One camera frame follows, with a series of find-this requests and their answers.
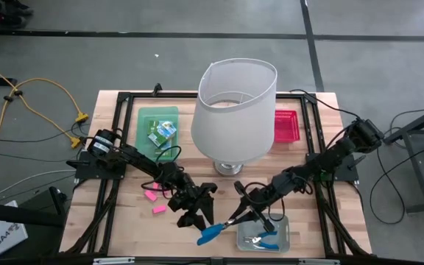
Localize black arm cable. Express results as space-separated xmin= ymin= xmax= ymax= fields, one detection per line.
xmin=140 ymin=145 xmax=182 ymax=199
xmin=233 ymin=179 xmax=286 ymax=222

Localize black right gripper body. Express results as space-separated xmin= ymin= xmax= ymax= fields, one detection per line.
xmin=250 ymin=180 xmax=290 ymax=214

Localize silver table lamp white shade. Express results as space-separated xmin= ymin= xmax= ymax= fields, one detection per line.
xmin=191 ymin=57 xmax=278 ymax=177

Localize translucent white plastic bin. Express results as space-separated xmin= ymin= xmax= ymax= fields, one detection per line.
xmin=236 ymin=212 xmax=291 ymax=253

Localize black aluminium table frame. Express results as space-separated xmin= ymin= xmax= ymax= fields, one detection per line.
xmin=64 ymin=91 xmax=373 ymax=257

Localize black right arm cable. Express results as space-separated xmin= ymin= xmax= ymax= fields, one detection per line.
xmin=233 ymin=179 xmax=286 ymax=222

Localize silver metal bracket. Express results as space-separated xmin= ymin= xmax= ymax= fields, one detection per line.
xmin=298 ymin=258 xmax=340 ymax=265
xmin=93 ymin=257 xmax=135 ymax=265

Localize grey floor cable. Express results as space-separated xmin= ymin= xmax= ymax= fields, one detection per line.
xmin=0 ymin=169 xmax=77 ymax=203

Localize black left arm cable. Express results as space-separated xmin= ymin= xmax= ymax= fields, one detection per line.
xmin=140 ymin=145 xmax=182 ymax=199

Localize blue handled pliers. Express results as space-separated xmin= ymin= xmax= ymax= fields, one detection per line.
xmin=243 ymin=230 xmax=281 ymax=252
xmin=196 ymin=219 xmax=236 ymax=247

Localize yellow extension cable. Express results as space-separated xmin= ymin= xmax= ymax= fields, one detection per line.
xmin=0 ymin=60 xmax=90 ymax=165

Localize red plastic basket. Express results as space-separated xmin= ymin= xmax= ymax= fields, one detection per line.
xmin=273 ymin=109 xmax=301 ymax=144

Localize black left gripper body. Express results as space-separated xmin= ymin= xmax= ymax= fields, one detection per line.
xmin=162 ymin=171 xmax=202 ymax=215

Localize black floor stand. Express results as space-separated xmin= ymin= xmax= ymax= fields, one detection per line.
xmin=0 ymin=185 xmax=69 ymax=229

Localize black side table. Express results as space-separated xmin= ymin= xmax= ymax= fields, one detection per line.
xmin=383 ymin=101 xmax=424 ymax=215

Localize green translucent plastic bin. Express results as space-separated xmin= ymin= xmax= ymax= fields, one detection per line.
xmin=135 ymin=105 xmax=180 ymax=162

